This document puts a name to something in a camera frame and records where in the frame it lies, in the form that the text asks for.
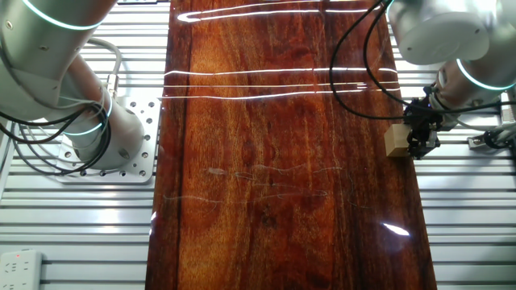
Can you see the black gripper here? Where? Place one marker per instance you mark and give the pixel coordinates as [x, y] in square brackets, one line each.
[429, 121]

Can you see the small tan wooden block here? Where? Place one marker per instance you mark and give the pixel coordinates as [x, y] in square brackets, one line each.
[395, 141]

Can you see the glossy wood-grain mat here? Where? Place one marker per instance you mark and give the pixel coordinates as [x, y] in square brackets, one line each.
[258, 169]

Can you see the white power strip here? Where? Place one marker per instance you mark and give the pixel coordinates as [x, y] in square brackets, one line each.
[20, 272]

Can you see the camera mount with black knob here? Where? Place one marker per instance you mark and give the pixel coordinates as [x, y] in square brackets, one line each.
[492, 139]

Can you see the silver labelled depth camera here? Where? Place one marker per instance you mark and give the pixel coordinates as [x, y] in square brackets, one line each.
[508, 106]

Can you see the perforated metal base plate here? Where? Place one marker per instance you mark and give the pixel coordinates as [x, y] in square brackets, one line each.
[151, 133]

